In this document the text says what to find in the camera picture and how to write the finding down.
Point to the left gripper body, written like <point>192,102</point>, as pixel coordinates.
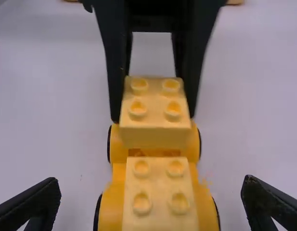
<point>150,12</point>

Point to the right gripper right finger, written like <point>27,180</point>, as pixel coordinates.
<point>263,204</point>

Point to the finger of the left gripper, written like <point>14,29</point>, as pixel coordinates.
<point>115,53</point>
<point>192,53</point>

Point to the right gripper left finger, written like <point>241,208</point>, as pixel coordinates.
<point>40,199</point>

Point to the yellow toy brick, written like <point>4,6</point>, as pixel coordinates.
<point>153,131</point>

